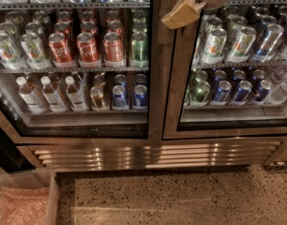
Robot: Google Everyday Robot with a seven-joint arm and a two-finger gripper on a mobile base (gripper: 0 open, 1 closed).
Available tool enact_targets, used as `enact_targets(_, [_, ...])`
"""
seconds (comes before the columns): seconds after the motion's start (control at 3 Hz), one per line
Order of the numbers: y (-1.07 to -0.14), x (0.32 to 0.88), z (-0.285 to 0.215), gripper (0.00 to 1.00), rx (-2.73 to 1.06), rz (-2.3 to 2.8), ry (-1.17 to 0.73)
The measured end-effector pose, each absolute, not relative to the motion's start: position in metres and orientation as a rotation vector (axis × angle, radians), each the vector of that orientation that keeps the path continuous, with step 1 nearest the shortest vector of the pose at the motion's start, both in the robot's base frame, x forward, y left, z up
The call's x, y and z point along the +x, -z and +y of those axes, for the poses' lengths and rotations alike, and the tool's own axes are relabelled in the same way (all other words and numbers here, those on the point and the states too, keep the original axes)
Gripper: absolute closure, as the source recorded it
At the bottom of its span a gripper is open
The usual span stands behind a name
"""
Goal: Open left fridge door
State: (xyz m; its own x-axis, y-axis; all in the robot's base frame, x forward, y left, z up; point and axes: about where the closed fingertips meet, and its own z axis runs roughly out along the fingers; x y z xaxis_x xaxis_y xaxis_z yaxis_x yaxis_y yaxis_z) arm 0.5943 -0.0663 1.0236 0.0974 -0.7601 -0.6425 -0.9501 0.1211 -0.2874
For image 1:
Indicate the gold can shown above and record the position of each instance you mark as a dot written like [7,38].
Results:
[99,100]

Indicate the front left red cola can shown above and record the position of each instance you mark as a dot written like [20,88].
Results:
[62,54]

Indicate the front middle red cola can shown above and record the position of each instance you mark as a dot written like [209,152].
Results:
[88,51]

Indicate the front left 7up can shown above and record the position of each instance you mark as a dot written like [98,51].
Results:
[11,55]

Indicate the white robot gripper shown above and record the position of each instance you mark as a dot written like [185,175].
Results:
[188,11]

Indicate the steel fridge bottom grille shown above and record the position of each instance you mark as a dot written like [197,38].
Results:
[164,155]

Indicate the front orange soda can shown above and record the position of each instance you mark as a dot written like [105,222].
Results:
[114,50]

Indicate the red cola can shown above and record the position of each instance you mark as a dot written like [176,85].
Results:
[88,51]
[62,54]

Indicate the front green soda can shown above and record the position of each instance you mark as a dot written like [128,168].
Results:
[138,55]

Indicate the right door left 7up can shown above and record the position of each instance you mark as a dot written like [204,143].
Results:
[213,48]

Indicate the door 7up can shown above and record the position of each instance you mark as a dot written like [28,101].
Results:
[243,40]
[213,48]

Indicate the right door green can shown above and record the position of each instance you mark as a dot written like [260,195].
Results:
[199,94]

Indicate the clear plastic bin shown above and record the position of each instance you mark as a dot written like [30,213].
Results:
[38,178]

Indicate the left water bottle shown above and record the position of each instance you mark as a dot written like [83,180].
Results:
[32,96]

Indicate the middle water bottle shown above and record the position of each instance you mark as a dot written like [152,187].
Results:
[53,94]

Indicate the glass fridge door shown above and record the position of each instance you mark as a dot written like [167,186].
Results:
[248,119]
[71,17]

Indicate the right door silver blue can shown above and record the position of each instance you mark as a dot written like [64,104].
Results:
[264,47]

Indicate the pink bubble wrap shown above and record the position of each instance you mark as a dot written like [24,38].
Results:
[23,206]

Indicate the right door water bottle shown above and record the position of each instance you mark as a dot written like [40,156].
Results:
[279,93]

